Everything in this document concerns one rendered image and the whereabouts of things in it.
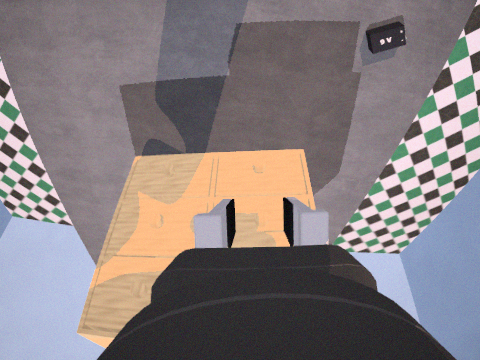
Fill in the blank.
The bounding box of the light wooden chest of drawers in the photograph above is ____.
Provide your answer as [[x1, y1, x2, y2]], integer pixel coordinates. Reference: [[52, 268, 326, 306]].
[[77, 149, 315, 348]]

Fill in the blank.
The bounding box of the black 9v battery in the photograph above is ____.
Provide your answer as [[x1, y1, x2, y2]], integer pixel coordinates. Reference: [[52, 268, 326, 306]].
[[366, 21, 406, 54]]

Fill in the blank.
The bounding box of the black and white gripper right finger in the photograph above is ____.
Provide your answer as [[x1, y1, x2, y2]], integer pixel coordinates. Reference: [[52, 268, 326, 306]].
[[283, 197, 329, 246]]

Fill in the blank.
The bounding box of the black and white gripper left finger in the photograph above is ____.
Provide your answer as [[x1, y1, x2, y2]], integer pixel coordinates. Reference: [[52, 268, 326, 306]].
[[193, 199, 236, 248]]

